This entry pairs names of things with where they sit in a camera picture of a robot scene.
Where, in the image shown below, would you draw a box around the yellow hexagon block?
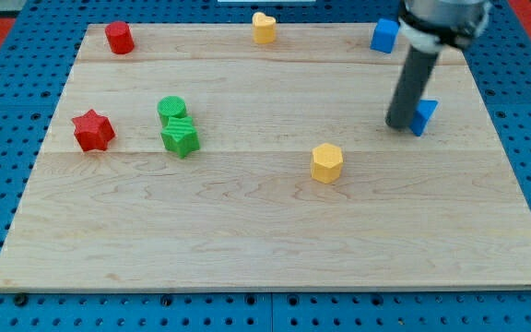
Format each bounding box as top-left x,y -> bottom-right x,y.
310,143 -> 344,184

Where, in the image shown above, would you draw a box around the yellow heart block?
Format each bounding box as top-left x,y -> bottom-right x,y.
252,12 -> 277,44

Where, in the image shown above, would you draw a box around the red cylinder block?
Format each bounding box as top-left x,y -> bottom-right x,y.
104,21 -> 135,54

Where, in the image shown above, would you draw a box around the green cylinder block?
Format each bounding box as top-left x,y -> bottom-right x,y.
157,96 -> 187,127

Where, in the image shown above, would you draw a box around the green star block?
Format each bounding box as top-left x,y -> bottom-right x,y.
160,116 -> 200,159

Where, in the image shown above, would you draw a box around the blue triangle block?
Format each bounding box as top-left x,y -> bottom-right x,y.
409,100 -> 439,136

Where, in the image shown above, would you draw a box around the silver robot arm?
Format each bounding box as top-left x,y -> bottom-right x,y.
385,0 -> 491,129

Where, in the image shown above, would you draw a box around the wooden board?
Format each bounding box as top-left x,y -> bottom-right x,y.
0,24 -> 531,293

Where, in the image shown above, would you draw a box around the red star block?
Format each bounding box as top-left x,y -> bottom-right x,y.
71,109 -> 115,152

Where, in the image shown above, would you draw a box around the blue cube block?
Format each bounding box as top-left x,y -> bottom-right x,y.
370,18 -> 399,53

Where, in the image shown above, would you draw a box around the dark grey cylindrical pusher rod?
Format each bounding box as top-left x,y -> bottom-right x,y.
385,46 -> 439,129

